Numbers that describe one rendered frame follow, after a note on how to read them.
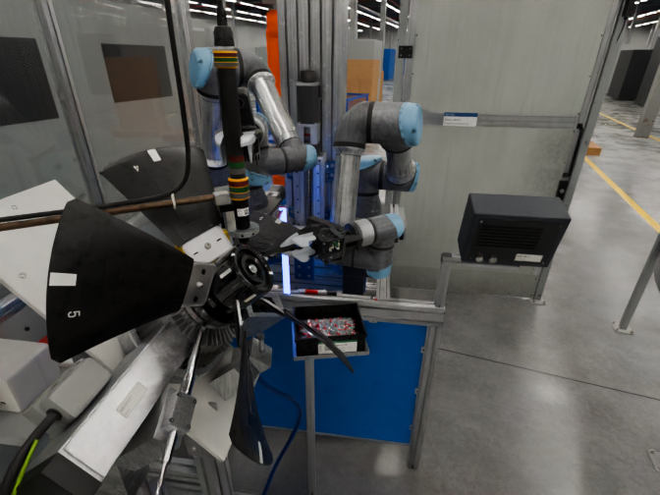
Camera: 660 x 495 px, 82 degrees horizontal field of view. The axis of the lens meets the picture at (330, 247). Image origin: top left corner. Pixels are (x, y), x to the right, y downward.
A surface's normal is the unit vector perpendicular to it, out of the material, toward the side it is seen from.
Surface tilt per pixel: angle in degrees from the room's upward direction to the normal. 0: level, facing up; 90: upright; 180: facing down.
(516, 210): 15
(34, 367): 90
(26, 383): 90
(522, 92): 89
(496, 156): 90
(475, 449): 0
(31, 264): 50
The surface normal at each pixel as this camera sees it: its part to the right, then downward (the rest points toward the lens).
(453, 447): 0.01, -0.89
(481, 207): -0.03, -0.75
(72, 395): 0.76, -0.52
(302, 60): -0.14, 0.44
